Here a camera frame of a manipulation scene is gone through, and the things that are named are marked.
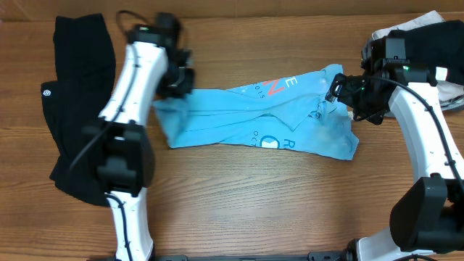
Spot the light blue printed t-shirt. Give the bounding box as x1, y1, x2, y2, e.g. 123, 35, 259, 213
154, 64, 359, 160

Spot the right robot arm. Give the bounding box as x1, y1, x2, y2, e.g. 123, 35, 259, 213
326, 36, 463, 261

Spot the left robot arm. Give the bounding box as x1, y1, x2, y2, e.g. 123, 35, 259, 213
76, 12, 195, 260

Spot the beige folded garment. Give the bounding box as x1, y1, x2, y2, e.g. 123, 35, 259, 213
370, 10, 463, 102

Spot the grey folded garment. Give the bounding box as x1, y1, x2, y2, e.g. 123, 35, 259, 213
360, 38, 463, 111

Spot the black folded garment on pile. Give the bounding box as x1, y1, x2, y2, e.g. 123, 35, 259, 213
388, 20, 463, 86

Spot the black garment with logo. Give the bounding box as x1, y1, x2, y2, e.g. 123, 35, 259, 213
41, 14, 116, 207

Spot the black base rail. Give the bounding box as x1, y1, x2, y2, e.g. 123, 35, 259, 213
154, 250, 357, 261

